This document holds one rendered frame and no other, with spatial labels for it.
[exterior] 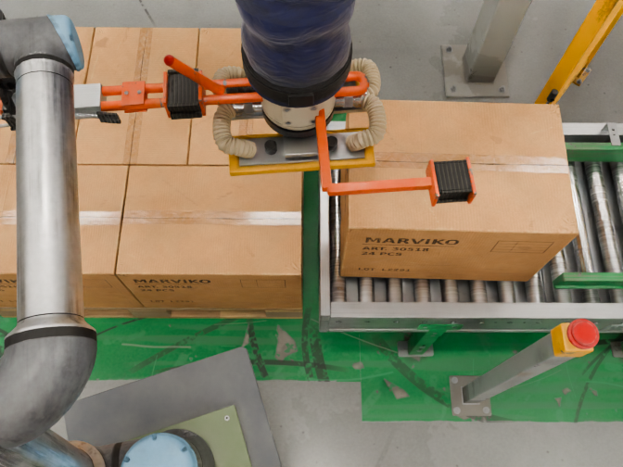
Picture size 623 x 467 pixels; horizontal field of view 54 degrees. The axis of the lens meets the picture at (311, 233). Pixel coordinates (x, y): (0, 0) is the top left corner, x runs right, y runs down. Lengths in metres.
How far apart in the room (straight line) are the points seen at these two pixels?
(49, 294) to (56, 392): 0.13
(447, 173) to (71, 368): 0.80
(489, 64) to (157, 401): 2.06
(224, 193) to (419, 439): 1.17
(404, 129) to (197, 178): 0.76
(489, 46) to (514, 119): 1.07
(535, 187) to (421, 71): 1.46
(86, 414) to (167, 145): 0.95
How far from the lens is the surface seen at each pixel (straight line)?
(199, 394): 1.68
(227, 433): 1.64
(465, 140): 1.75
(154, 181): 2.15
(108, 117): 1.40
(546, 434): 2.57
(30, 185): 0.96
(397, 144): 1.70
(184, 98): 1.38
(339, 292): 1.93
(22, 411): 0.86
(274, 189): 2.07
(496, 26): 2.77
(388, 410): 2.43
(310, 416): 2.41
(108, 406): 1.73
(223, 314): 2.48
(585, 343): 1.52
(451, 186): 1.27
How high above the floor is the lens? 2.39
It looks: 67 degrees down
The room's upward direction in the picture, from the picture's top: 1 degrees clockwise
